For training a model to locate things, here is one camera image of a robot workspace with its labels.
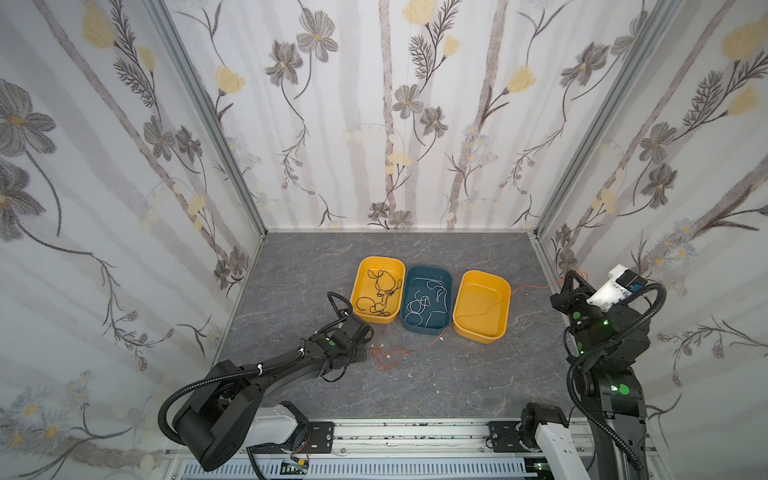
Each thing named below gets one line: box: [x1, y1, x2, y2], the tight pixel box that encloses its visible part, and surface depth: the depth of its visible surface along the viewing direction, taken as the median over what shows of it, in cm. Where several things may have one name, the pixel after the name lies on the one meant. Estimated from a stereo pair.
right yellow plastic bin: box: [452, 270, 512, 345], surface depth 101 cm
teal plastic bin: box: [401, 265, 453, 335], surface depth 100 cm
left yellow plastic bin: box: [350, 256, 406, 325], surface depth 103 cm
